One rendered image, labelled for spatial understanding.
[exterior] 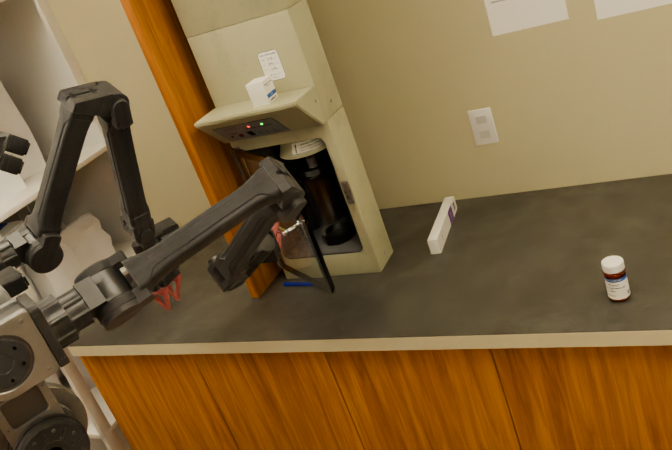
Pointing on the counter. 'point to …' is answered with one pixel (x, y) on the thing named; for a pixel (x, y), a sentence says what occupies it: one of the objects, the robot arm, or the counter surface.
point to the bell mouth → (301, 148)
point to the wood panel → (177, 78)
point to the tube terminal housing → (218, 53)
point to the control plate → (251, 129)
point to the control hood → (287, 116)
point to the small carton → (261, 91)
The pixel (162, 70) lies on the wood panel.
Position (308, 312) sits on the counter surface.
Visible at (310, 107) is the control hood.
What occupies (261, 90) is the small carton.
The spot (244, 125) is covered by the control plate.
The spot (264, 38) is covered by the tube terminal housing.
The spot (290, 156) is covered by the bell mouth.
